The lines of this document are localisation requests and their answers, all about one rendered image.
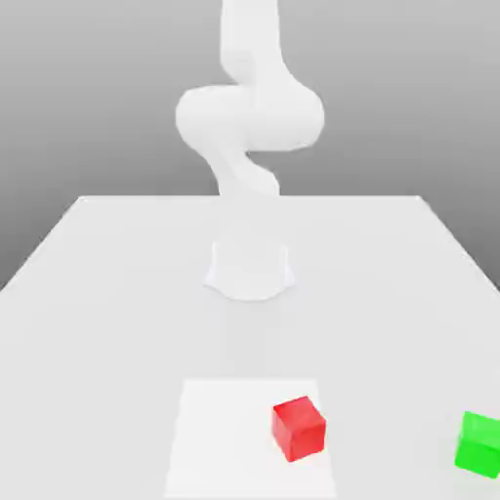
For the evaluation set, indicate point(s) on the small red cube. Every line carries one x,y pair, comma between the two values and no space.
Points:
300,429

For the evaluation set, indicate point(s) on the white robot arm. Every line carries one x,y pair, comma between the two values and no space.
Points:
250,117

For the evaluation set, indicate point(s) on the small green cube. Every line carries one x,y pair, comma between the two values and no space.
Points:
478,445

